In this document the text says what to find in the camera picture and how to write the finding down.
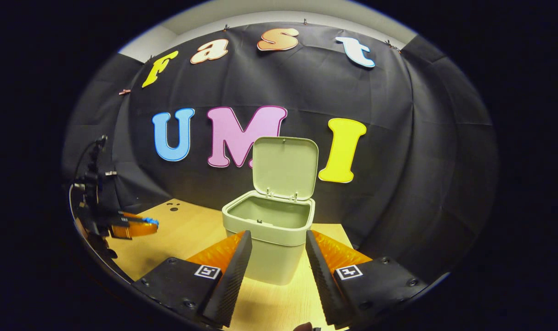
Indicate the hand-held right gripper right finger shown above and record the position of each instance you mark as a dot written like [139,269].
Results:
[327,289]

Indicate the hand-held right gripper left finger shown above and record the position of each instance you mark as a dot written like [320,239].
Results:
[230,285]

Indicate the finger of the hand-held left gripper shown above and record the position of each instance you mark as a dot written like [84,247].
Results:
[129,216]
[132,231]

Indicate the blue paper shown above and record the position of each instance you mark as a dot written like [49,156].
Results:
[150,221]

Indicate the green desktop garbage bin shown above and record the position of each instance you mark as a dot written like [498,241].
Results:
[279,170]

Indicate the wooden desktop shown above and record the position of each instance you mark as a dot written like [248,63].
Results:
[191,239]

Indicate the black backdrop cloth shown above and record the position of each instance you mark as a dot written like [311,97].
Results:
[398,138]

